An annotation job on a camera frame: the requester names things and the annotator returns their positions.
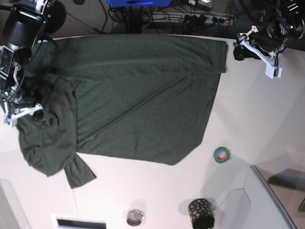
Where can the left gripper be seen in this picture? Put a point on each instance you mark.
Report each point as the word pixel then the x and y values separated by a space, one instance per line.
pixel 260 41

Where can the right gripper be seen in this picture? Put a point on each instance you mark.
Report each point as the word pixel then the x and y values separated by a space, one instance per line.
pixel 33 94

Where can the green tape roll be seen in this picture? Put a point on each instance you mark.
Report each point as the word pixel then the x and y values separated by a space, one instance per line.
pixel 221 155

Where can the dark green t-shirt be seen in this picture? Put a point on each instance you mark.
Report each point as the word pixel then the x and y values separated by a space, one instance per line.
pixel 133 96

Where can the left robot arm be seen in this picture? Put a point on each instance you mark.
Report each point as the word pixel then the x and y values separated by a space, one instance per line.
pixel 275 24

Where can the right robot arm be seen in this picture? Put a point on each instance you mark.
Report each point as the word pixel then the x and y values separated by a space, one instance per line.
pixel 29 22

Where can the white power strip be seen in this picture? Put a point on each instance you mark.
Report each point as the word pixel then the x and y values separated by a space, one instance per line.
pixel 210 19

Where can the round black stand base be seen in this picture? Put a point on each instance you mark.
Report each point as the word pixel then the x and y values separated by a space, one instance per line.
pixel 56 18

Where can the blue plastic box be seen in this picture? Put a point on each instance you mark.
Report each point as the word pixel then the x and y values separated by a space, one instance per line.
pixel 128 3

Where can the white slotted tray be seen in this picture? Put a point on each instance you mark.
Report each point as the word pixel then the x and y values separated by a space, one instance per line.
pixel 61 221

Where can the silver tape roll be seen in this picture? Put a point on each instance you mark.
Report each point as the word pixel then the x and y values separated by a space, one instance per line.
pixel 135 217

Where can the black gold-dotted cup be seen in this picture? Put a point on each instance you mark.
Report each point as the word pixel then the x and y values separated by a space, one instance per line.
pixel 201 214

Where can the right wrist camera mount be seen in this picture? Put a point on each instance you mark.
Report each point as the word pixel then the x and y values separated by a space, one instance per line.
pixel 13 111

